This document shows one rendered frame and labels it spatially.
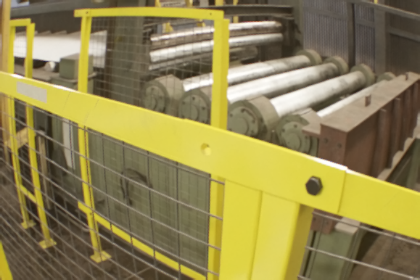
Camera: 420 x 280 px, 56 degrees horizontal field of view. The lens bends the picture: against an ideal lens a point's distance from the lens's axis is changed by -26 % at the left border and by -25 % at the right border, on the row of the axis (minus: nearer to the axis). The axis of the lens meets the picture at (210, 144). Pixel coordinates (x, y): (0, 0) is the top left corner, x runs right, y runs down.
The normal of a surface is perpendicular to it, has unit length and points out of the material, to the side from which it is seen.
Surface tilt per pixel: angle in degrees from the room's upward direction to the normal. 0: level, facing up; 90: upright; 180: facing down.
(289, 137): 90
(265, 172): 90
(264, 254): 90
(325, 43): 90
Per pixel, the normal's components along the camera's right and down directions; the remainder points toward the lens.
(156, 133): -0.62, 0.26
